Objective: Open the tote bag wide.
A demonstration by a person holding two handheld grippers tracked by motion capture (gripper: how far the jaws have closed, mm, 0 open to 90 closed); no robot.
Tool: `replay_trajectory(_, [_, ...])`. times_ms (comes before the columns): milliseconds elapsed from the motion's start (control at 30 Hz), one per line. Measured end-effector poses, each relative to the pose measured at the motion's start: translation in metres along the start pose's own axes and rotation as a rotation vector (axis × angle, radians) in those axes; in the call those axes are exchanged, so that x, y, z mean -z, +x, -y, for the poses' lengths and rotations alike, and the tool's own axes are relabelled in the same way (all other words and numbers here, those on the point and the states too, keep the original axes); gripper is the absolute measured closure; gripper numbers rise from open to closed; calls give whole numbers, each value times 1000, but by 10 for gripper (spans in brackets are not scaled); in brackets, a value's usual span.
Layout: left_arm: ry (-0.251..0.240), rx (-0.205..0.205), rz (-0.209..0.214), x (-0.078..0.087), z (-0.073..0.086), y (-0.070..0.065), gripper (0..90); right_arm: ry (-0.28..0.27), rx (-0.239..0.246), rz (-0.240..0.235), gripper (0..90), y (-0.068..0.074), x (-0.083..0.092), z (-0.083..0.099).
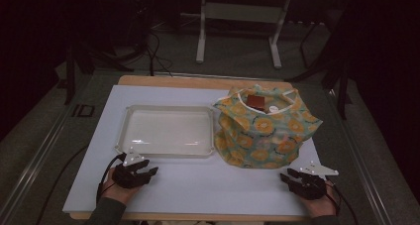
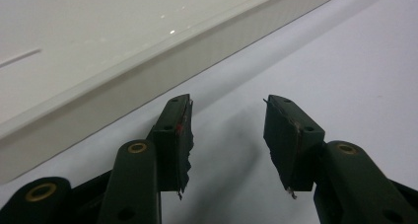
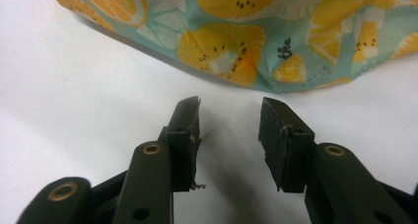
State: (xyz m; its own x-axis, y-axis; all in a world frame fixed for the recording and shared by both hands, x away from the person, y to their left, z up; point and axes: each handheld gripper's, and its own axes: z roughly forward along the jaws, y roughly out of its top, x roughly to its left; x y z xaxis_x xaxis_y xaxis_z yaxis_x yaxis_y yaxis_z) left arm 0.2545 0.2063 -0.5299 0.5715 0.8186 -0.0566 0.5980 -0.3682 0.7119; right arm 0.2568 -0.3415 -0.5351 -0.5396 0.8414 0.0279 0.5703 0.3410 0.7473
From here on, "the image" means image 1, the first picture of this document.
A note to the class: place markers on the fruit print cloth bag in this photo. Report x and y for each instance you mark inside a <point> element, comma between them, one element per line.
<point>264,142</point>

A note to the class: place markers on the person's right hand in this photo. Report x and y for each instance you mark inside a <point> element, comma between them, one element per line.
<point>322,206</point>

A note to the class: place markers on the white plastic tray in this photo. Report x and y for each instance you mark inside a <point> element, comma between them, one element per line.
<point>165,129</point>

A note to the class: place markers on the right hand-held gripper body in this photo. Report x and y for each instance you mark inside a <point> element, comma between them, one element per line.
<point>312,187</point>

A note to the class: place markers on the black stand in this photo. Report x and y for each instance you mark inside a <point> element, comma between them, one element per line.
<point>70,76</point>
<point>343,86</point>

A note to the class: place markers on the orange drink bottle white cap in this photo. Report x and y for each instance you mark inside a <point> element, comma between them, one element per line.
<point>273,109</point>

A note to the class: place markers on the brown box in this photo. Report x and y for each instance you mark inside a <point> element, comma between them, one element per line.
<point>256,101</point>

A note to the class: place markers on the person's left hand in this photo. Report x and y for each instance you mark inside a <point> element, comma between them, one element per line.
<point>115,192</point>

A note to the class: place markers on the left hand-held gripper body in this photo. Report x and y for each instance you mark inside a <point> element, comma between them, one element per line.
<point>125,180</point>

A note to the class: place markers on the white table mat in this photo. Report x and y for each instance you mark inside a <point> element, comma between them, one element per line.
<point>198,185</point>

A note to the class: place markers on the white metal stand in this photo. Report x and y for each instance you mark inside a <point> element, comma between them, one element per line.
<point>241,12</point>

